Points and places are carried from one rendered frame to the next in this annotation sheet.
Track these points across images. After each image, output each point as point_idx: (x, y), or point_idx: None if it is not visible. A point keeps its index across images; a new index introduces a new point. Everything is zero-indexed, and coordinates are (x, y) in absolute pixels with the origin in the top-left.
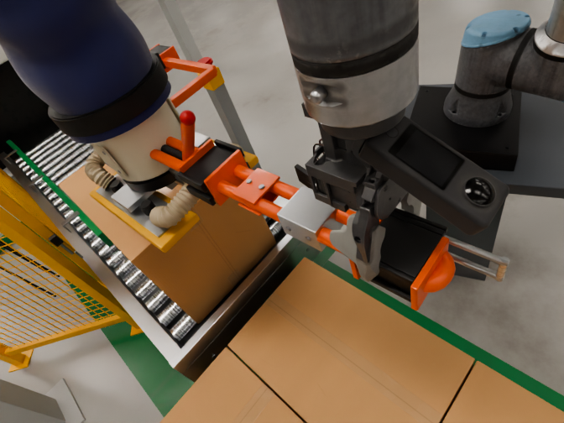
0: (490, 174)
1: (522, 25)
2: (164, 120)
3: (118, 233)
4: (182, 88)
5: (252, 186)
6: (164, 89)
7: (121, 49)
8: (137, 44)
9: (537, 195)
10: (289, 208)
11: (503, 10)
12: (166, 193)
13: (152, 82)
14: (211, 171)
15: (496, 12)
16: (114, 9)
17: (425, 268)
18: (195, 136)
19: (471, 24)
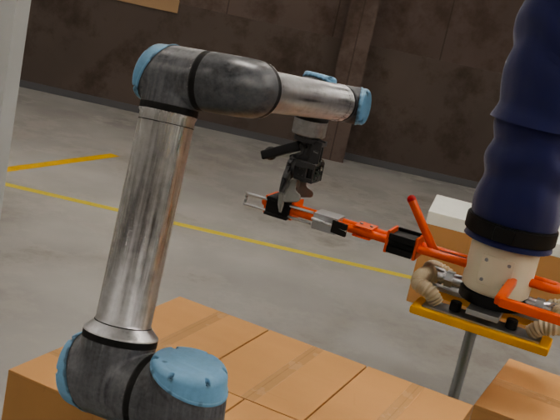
0: (266, 149)
1: (167, 347)
2: (471, 250)
3: (553, 377)
4: (508, 287)
5: (367, 225)
6: (468, 228)
7: (477, 187)
8: (478, 195)
9: None
10: (339, 215)
11: (177, 373)
12: (542, 397)
13: (467, 215)
14: (401, 233)
15: (187, 374)
16: (492, 176)
17: (274, 192)
18: (483, 312)
19: (222, 368)
